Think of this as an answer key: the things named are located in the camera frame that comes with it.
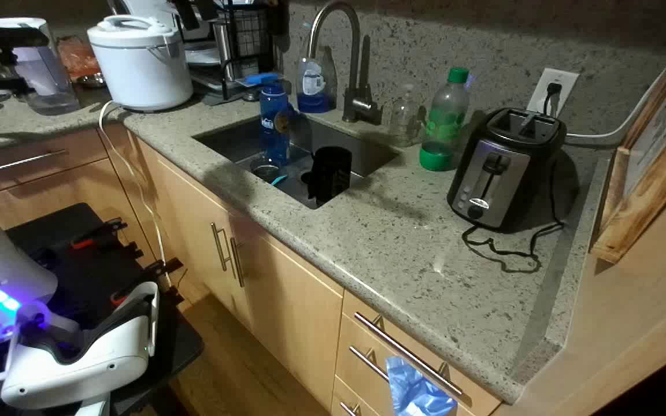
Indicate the blue plastic bag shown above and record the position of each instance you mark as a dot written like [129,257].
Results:
[414,389]

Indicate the white wall conduit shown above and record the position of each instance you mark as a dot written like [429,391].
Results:
[602,139]

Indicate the steel kitchen faucet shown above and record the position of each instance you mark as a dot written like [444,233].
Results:
[357,71]

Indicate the green soda bottle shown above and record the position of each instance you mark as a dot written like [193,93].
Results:
[441,117]

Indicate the clear water filter pitcher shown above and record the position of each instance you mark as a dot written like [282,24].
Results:
[40,78]

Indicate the black silver toaster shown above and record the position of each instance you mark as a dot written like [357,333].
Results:
[501,169]

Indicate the white VR headset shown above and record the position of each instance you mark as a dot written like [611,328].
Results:
[78,371]

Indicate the white rice cooker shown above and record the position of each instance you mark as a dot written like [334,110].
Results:
[144,71]

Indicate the blue water bottle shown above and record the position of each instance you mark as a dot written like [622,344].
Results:
[275,124]

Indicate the black dish rack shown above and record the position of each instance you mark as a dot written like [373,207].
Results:
[232,47]

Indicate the steel sink basin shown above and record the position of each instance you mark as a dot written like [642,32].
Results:
[232,141]

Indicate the white wall outlet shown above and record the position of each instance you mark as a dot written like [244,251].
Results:
[567,83]

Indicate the black clamp red tip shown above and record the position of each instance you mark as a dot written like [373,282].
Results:
[148,280]
[97,235]

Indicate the black mug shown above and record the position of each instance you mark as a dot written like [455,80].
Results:
[331,174]

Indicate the red food package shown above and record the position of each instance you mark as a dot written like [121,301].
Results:
[78,61]

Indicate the blue dish soap bottle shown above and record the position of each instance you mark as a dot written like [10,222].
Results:
[312,88]

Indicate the wooden picture frame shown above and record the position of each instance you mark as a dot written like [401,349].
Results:
[640,192]

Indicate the black robot cart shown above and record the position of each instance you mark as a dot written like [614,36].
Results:
[85,269]

